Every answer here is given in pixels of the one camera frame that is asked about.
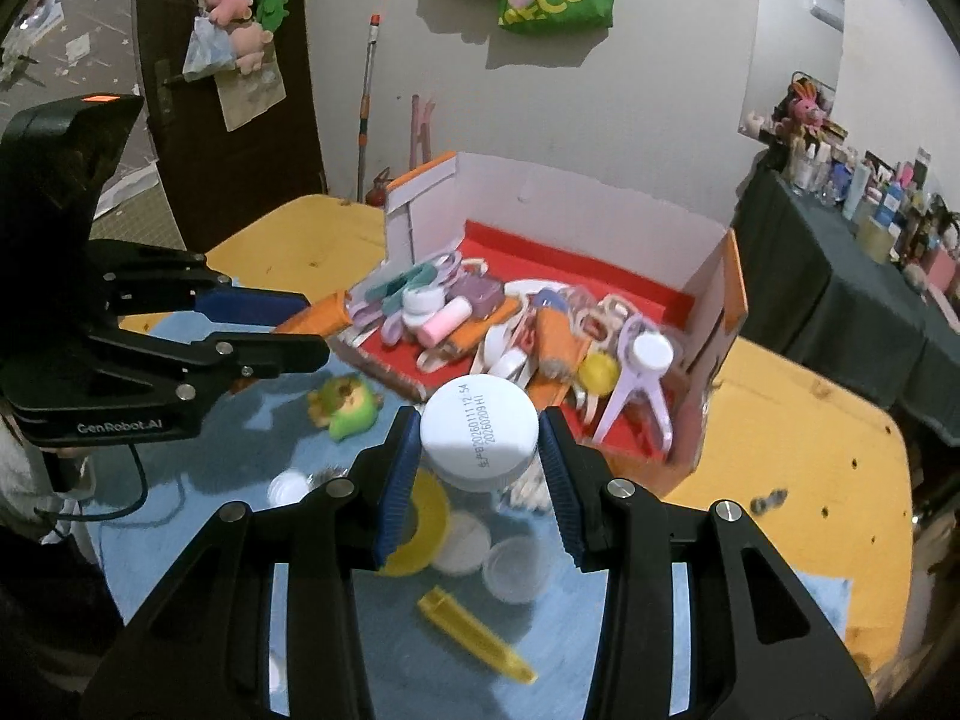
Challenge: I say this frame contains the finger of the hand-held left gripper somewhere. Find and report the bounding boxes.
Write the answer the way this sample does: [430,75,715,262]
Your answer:
[90,240,310,331]
[90,328,332,402]

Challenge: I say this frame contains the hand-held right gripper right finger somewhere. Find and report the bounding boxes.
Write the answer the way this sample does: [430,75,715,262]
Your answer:
[538,406,878,720]

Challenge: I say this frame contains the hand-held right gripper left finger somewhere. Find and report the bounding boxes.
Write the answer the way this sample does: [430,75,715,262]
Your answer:
[79,405,425,720]

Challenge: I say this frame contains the orange packet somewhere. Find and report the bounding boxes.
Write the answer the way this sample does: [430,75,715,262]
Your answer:
[274,291,353,338]

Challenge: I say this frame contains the white round jar lid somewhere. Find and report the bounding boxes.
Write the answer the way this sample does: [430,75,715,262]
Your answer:
[420,376,541,496]

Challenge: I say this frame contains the teal clothes peg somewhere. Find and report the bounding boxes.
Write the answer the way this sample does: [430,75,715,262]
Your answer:
[379,262,443,301]

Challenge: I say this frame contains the cardboard box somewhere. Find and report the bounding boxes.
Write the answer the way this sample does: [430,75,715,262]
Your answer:
[328,151,749,492]

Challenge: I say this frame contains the person's left forearm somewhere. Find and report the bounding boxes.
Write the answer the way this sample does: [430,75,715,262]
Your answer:
[0,405,91,541]

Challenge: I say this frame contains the beige crochet scrunchie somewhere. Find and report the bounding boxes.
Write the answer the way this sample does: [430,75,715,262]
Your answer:
[499,457,556,515]

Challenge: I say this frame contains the green avocado toy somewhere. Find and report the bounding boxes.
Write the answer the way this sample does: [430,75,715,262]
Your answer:
[307,375,385,442]

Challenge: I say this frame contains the blue towel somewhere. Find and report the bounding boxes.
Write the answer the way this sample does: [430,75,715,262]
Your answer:
[82,300,856,720]

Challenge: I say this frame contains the silver rimmed white cap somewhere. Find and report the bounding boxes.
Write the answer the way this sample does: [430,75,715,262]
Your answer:
[268,469,316,511]

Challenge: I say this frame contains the yellow bottle cap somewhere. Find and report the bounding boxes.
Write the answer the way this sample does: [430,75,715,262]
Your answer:
[577,354,620,395]

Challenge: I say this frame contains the dark brown door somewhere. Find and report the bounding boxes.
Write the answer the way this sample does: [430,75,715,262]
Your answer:
[135,0,329,252]

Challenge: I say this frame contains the pink cylinder roll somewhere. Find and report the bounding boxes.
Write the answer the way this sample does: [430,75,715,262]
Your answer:
[418,298,472,350]

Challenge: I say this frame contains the white screw cap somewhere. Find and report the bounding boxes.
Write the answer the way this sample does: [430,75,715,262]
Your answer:
[630,331,676,376]

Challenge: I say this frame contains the yellow plastic stick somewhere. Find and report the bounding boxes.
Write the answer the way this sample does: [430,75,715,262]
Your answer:
[416,586,539,685]

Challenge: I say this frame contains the purple plastic case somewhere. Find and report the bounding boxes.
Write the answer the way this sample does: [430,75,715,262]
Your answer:
[454,274,505,320]

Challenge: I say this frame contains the broom stick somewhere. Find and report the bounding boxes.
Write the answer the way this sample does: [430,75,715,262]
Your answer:
[356,13,380,200]

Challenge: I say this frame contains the dark cloth side table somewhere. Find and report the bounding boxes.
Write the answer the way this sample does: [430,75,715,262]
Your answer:
[731,150,960,445]

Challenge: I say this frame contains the person's dark clothing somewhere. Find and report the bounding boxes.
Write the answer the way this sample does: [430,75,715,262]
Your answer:
[0,525,128,698]

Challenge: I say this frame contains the cluttered cosmetic bottles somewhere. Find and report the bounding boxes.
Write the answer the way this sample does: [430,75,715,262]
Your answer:
[780,120,960,305]

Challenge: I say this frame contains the pink bunny plush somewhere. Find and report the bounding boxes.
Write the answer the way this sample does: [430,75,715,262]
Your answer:
[784,73,835,137]

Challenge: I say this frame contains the yellow plastic ring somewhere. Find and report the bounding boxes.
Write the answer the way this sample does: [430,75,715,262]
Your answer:
[379,465,451,578]

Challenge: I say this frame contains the black cable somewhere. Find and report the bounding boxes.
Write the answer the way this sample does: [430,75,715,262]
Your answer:
[34,441,152,524]

